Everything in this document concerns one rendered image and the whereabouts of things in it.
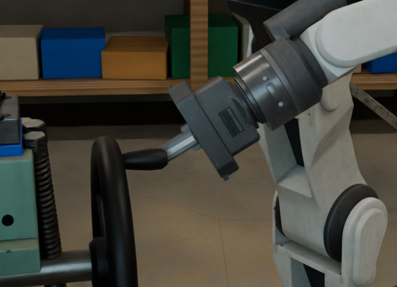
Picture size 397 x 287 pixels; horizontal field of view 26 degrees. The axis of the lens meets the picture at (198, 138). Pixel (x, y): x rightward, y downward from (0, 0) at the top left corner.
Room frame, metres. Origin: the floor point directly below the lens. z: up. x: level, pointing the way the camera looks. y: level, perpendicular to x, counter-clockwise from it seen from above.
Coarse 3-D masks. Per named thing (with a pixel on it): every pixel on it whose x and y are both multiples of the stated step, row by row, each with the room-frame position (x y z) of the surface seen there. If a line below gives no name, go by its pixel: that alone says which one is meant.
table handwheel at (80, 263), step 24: (96, 144) 0.89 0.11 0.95; (96, 168) 0.95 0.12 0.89; (120, 168) 0.82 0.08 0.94; (96, 192) 0.98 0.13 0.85; (120, 192) 0.79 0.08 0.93; (96, 216) 0.99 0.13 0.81; (120, 216) 0.77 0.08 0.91; (96, 240) 0.87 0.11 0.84; (120, 240) 0.76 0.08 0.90; (48, 264) 0.84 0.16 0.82; (72, 264) 0.85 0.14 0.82; (96, 264) 0.84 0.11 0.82; (120, 264) 0.74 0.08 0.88
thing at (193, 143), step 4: (192, 140) 0.93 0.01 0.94; (196, 140) 0.93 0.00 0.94; (184, 144) 0.92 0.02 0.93; (188, 144) 0.92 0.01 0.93; (192, 144) 0.92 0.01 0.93; (196, 144) 0.93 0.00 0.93; (176, 148) 0.92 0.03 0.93; (180, 148) 0.92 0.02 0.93; (184, 148) 0.92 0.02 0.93; (188, 148) 0.92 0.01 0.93; (196, 148) 0.93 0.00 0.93; (172, 152) 0.92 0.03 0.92; (176, 152) 0.92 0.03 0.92; (180, 152) 0.92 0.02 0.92; (168, 156) 0.92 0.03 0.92; (172, 156) 0.92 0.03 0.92; (176, 156) 0.92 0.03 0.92; (168, 160) 0.92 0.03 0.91
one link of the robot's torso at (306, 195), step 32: (288, 128) 1.39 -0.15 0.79; (320, 128) 1.27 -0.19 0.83; (288, 160) 1.40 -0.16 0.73; (320, 160) 1.32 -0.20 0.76; (352, 160) 1.37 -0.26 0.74; (288, 192) 1.37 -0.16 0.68; (320, 192) 1.32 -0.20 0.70; (352, 192) 1.36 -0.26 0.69; (288, 224) 1.39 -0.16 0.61; (320, 224) 1.33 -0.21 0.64
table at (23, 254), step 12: (12, 240) 0.81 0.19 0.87; (24, 240) 0.81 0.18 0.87; (36, 240) 0.81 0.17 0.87; (0, 252) 0.78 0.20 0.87; (12, 252) 0.79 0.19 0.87; (24, 252) 0.79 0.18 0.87; (36, 252) 0.79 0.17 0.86; (0, 264) 0.78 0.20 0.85; (12, 264) 0.79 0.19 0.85; (24, 264) 0.79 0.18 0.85; (36, 264) 0.79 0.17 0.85
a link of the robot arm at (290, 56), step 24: (312, 0) 0.98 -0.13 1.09; (336, 0) 0.98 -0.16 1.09; (264, 24) 0.98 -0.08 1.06; (288, 24) 0.97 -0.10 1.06; (312, 24) 0.98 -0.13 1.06; (264, 48) 0.96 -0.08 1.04; (288, 48) 0.94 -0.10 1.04; (312, 48) 0.94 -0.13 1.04; (288, 72) 0.92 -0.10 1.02; (312, 72) 0.93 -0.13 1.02; (336, 72) 0.93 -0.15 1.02; (312, 96) 0.93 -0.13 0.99
